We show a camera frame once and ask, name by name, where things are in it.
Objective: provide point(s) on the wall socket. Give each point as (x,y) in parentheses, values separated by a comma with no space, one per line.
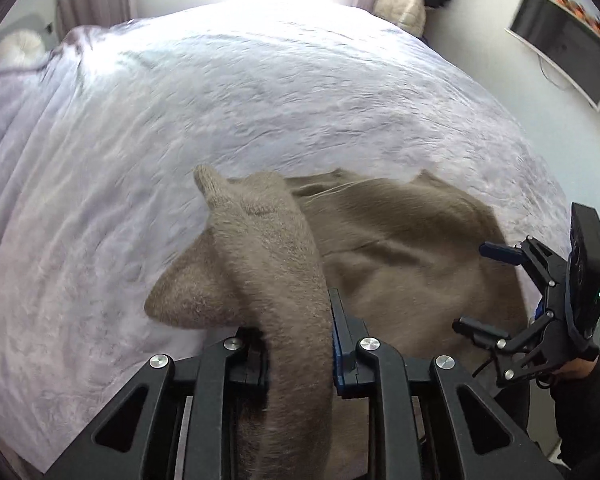
(49,28)

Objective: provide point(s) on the person's right hand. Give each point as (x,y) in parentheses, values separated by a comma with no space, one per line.
(577,367)

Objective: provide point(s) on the orange wall decoration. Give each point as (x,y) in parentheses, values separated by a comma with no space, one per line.
(585,15)

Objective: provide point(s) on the lilac plush blanket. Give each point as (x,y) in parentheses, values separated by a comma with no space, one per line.
(230,110)

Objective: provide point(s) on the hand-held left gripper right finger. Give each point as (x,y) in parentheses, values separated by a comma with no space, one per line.
(337,340)

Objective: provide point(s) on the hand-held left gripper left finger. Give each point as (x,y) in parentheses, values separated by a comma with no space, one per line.
(215,375)

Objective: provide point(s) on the white-framed wall monitor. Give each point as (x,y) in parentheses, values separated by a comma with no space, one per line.
(565,42)

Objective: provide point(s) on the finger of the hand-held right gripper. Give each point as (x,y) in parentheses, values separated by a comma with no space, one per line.
(490,335)
(525,255)

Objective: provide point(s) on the white fluffy pillow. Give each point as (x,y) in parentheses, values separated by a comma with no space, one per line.
(17,47)

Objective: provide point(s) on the tan knit sweater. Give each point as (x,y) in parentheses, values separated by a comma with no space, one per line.
(405,240)

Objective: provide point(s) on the person's right forearm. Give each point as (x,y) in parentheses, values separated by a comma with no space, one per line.
(590,420)

